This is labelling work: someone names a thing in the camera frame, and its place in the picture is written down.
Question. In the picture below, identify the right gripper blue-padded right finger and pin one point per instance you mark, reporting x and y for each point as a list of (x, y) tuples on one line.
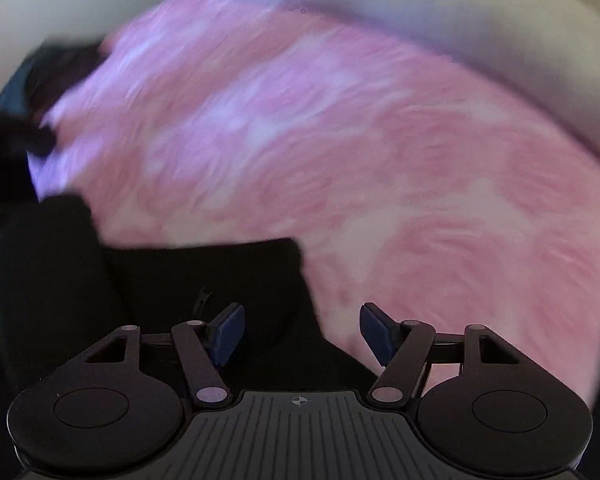
[(406, 351)]

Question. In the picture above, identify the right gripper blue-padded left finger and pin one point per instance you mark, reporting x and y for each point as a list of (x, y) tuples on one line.
[(190, 356)]

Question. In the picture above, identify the black garment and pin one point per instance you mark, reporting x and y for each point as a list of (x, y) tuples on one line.
[(62, 288)]

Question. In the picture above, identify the pink rose bed blanket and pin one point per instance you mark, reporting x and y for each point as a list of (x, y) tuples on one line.
[(407, 179)]

